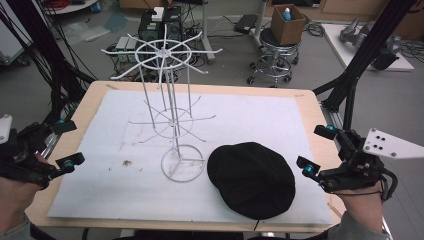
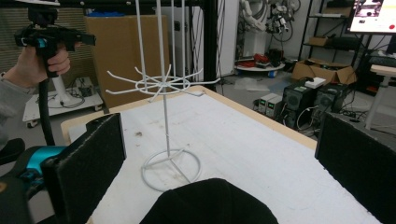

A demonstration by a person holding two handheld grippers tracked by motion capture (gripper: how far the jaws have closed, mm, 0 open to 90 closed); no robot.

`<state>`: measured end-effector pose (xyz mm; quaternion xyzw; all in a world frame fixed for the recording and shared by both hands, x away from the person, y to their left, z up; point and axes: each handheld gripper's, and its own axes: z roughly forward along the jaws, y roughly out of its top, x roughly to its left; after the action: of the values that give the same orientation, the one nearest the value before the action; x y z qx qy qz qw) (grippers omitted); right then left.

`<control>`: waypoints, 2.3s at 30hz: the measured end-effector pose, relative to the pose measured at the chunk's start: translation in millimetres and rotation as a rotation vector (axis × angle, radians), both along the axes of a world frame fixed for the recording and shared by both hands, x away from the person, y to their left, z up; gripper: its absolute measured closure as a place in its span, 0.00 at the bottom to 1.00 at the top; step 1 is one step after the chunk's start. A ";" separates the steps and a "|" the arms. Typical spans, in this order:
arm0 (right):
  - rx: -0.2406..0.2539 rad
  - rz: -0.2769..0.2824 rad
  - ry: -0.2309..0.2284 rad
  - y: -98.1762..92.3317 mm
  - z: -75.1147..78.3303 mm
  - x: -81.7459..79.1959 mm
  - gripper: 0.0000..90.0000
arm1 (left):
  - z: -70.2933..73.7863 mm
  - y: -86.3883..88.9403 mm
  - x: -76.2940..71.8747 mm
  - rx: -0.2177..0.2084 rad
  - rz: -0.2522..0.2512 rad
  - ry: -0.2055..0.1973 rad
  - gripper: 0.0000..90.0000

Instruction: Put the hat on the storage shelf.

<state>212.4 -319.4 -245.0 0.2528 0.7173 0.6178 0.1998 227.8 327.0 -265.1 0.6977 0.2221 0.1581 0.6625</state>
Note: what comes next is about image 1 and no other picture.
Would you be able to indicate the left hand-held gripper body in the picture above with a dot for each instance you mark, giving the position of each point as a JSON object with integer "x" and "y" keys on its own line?
{"x": 23, "y": 160}

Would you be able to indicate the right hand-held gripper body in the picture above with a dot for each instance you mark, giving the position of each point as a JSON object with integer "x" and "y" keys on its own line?
{"x": 358, "y": 166}

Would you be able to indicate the black hat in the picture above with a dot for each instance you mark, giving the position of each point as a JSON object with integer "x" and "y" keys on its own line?
{"x": 251, "y": 180}

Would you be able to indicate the person's right hand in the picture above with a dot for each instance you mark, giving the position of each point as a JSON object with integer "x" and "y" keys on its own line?
{"x": 365, "y": 206}

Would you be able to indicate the person's left hand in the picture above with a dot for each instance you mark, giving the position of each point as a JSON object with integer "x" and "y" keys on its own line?
{"x": 15, "y": 200}

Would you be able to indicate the white foam mat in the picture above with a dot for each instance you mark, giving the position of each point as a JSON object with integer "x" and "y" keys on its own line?
{"x": 110, "y": 193}

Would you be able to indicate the white platform board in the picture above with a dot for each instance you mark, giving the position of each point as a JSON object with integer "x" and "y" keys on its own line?
{"x": 336, "y": 43}

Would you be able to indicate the black rolling stool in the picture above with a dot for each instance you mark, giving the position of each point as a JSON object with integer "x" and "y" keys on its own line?
{"x": 275, "y": 56}

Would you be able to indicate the white cabinet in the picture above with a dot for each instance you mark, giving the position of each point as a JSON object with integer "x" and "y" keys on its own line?
{"x": 11, "y": 40}

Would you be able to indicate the cardboard box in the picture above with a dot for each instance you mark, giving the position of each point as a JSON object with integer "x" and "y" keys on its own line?
{"x": 286, "y": 28}

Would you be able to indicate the round white table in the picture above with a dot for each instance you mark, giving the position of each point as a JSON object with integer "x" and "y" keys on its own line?
{"x": 70, "y": 6}

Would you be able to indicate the blue and white bottle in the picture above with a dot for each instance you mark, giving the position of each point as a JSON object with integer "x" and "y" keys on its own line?
{"x": 286, "y": 14}

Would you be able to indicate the white table leg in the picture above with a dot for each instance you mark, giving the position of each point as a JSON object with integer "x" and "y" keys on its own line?
{"x": 206, "y": 33}
{"x": 260, "y": 20}

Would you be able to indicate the black computer tower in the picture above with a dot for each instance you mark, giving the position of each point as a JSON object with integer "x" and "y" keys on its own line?
{"x": 150, "y": 26}

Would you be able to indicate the flat black device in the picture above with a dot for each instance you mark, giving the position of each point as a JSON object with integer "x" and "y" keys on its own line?
{"x": 246, "y": 23}

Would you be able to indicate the black metal frame stand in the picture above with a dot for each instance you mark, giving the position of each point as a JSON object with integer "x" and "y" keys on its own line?
{"x": 30, "y": 36}
{"x": 370, "y": 46}

